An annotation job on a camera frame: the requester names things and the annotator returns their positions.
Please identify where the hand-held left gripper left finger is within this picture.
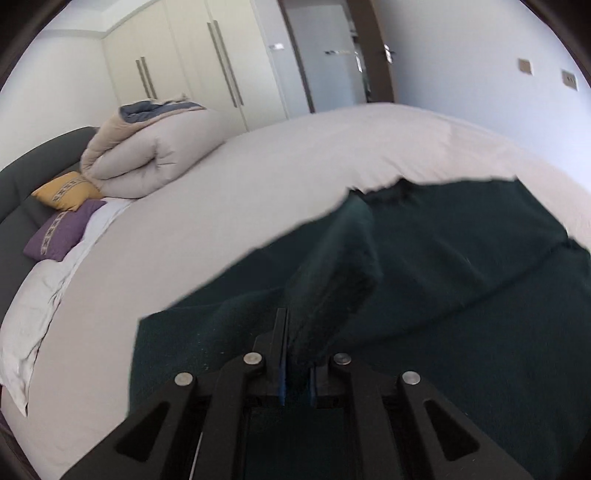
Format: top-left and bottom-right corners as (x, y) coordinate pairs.
(60, 308), (289, 480)

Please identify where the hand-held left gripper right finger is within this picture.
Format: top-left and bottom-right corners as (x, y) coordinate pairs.
(309, 353), (536, 480)

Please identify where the dark green garment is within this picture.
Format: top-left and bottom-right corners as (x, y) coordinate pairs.
(129, 178), (591, 480)

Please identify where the bed with white sheet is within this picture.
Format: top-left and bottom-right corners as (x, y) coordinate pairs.
(0, 102), (591, 467)

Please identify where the white pillow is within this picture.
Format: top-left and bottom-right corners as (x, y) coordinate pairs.
(0, 198), (134, 416)

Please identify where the folded beige duvet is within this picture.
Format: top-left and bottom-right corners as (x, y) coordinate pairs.
(81, 95), (227, 199)

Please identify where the purple patterned pillow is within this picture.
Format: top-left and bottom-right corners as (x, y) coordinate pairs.
(23, 199), (108, 263)

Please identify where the yellow patterned pillow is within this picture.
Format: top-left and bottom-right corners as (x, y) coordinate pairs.
(31, 172), (105, 212)

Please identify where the dark grey headboard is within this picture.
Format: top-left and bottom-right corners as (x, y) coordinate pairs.
(0, 127), (100, 333)

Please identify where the cream wardrobe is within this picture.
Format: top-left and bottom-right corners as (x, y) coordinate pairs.
(102, 0), (289, 132)

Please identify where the dark brown door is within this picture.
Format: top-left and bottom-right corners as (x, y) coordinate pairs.
(355, 0), (398, 104)

